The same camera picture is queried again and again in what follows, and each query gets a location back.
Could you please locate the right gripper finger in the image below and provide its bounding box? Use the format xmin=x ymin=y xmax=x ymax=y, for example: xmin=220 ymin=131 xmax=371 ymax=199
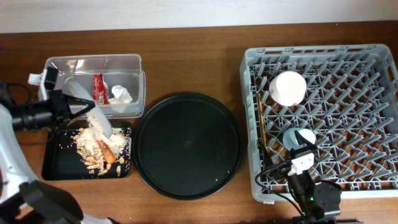
xmin=294 ymin=131 xmax=317 ymax=152
xmin=260 ymin=142 xmax=274 ymax=169

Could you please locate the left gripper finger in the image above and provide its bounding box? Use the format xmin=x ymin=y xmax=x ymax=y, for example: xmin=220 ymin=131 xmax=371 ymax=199
xmin=67 ymin=106 xmax=95 ymax=123
xmin=64 ymin=95 xmax=95 ymax=108

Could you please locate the grey plate with food scraps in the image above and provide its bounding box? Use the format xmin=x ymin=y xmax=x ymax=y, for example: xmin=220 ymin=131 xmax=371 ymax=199
xmin=67 ymin=81 xmax=113 ymax=139

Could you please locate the light blue cup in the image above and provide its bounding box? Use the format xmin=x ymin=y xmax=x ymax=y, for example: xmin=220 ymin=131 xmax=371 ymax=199
xmin=282 ymin=128 xmax=316 ymax=151

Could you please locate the red snack wrapper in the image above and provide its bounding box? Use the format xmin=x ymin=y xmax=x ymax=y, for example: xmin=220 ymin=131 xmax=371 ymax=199
xmin=93 ymin=73 xmax=109 ymax=105

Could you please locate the white tissue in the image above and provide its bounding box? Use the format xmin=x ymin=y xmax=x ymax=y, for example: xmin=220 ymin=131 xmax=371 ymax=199
xmin=108 ymin=85 xmax=132 ymax=105

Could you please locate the wooden chopstick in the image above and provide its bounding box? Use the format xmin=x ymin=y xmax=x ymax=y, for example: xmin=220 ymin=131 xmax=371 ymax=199
xmin=257 ymin=92 xmax=267 ymax=148

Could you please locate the orange carrot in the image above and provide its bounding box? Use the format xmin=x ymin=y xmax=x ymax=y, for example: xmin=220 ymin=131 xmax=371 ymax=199
xmin=96 ymin=140 xmax=116 ymax=164

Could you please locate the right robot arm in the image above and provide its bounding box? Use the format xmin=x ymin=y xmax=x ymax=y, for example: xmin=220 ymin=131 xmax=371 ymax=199
xmin=254 ymin=128 xmax=342 ymax=223

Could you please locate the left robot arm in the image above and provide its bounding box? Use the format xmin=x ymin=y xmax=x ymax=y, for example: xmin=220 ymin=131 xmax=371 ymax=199
xmin=1 ymin=67 xmax=115 ymax=224

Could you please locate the grey dishwasher rack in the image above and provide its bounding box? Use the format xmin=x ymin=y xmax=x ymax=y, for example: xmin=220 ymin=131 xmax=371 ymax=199
xmin=239 ymin=44 xmax=397 ymax=203

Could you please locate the clear plastic bin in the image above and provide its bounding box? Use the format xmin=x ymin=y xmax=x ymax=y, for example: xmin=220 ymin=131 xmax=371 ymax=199
xmin=44 ymin=54 xmax=146 ymax=119

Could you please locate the black rectangular tray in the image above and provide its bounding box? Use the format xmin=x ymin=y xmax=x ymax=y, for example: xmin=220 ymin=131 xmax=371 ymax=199
xmin=42 ymin=120 xmax=134 ymax=180

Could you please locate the pile of food scraps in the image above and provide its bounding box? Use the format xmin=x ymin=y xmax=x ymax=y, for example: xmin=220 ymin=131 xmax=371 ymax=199
xmin=73 ymin=124 xmax=132 ymax=178

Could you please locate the black round tray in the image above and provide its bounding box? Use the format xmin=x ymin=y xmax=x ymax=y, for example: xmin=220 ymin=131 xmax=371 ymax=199
xmin=132 ymin=93 xmax=244 ymax=200

